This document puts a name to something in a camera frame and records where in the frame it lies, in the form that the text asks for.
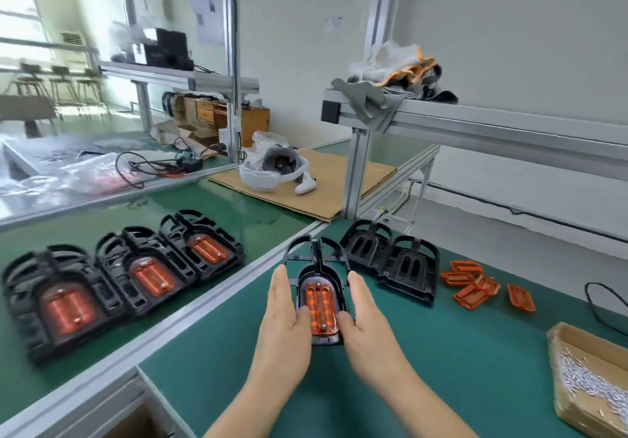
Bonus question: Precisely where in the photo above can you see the person's left hand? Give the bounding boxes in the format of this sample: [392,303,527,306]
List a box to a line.
[249,264,313,380]

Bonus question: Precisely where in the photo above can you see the person's right hand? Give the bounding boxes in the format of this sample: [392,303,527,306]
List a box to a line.
[336,271,402,380]

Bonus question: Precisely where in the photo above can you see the black plastic housing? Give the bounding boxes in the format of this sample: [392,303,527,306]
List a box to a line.
[1,244,132,366]
[377,236,440,306]
[339,219,394,277]
[159,209,246,285]
[283,236,352,346]
[95,226,198,317]

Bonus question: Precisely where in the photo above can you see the person's right forearm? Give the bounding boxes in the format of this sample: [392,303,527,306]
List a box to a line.
[351,358,480,438]

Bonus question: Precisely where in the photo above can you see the person's left forearm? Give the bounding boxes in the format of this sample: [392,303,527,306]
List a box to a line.
[202,366,311,438]

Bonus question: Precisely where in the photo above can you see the white hand controller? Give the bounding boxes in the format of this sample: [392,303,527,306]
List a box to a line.
[294,171,320,196]

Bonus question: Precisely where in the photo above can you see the brown cardboard sheet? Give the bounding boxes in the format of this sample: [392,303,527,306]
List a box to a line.
[208,149,398,221]

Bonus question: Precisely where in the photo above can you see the white headset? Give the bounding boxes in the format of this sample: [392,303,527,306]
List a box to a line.
[238,131,311,193]

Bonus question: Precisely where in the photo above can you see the brown cardboard boxes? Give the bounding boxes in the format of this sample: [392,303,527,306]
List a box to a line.
[163,90,271,149]

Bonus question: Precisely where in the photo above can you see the grey cloth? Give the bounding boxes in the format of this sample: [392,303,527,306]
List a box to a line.
[331,78,459,134]

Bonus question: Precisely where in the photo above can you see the cardboard box of screws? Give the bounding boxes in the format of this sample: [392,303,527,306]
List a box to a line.
[546,322,628,438]

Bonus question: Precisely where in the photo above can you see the pile of silver screws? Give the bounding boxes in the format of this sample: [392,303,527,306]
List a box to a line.
[558,347,628,420]

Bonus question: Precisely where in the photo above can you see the pile of white orange gloves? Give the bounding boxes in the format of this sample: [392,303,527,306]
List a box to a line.
[348,39,442,86]

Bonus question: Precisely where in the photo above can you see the clear plastic bags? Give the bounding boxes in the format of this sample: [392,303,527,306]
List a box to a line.
[0,158,129,199]

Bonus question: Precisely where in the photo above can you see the black equipment boxes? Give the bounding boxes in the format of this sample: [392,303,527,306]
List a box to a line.
[110,27,195,72]

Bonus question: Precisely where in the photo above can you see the row of chairs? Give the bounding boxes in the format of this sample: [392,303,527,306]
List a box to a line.
[6,61,108,115]

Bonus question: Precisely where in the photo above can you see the black cables with charger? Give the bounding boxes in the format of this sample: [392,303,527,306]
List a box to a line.
[114,144,227,191]

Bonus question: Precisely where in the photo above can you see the black wall cable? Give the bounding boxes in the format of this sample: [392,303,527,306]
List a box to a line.
[421,182,628,233]

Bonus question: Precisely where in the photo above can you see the aluminium frame shelf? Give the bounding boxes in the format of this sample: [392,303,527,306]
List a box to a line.
[321,86,628,235]

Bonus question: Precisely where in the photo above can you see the black cable loop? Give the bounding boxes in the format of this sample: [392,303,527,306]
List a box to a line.
[584,282,628,338]

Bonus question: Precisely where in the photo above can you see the aluminium frame rack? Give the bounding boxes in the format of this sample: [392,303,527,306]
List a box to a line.
[97,0,261,165]

